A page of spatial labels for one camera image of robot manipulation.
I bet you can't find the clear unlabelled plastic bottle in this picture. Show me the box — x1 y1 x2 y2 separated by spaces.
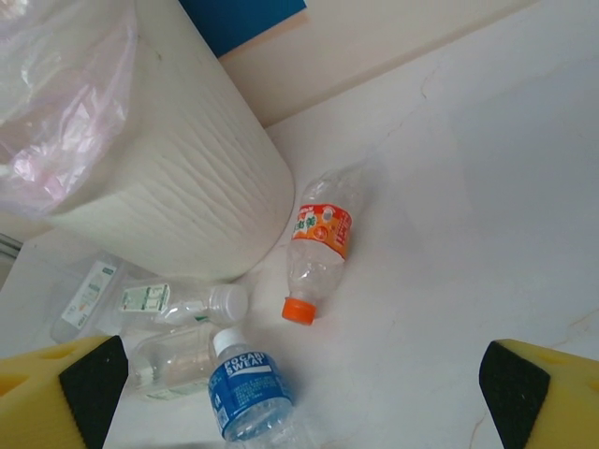
125 322 221 403

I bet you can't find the clear bottle white cap green label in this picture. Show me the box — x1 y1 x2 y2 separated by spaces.
111 280 249 328

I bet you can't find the translucent pink bin liner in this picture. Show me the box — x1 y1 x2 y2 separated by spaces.
0 0 139 221

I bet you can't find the orange label bottle orange cap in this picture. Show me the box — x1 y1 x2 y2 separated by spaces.
280 166 366 326

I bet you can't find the blue Pocari Sweat bottle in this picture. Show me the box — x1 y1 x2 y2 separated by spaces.
207 326 300 443

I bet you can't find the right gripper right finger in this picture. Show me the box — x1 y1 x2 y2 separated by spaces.
480 340 599 449

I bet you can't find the flat clear bottle green-white label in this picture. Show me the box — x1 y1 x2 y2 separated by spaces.
49 259 127 345

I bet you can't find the aluminium side rail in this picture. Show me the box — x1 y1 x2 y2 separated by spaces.
0 231 24 258

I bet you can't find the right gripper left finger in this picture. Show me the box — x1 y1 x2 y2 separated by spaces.
0 334 130 449

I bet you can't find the cream plastic bin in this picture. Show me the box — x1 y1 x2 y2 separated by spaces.
0 0 296 282

